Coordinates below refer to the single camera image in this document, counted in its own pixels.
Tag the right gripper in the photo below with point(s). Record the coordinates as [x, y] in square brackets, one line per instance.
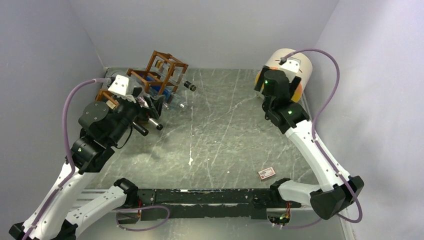
[289, 91]

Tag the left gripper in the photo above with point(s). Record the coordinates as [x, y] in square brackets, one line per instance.
[154, 105]

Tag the brown wooden wine rack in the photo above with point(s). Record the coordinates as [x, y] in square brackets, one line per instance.
[174, 63]

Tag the dark small bottle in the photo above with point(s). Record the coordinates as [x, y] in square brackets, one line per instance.
[189, 85]

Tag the green glass wine bottle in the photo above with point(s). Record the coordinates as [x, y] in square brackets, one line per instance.
[156, 124]

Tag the clear square glass bottle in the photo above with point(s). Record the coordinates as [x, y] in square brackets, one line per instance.
[162, 68]

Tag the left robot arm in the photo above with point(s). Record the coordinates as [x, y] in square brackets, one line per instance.
[54, 219]

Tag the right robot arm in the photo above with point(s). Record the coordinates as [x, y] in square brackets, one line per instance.
[285, 119]

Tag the blue plastic water bottle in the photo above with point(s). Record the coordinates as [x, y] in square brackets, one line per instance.
[154, 87]

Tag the cream orange cylindrical box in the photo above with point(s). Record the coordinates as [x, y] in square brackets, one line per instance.
[304, 73]

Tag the small red white box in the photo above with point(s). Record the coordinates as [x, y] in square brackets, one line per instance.
[266, 173]

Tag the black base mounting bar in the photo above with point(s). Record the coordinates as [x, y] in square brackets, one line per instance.
[253, 203]

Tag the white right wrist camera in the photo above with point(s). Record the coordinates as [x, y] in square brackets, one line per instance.
[290, 66]

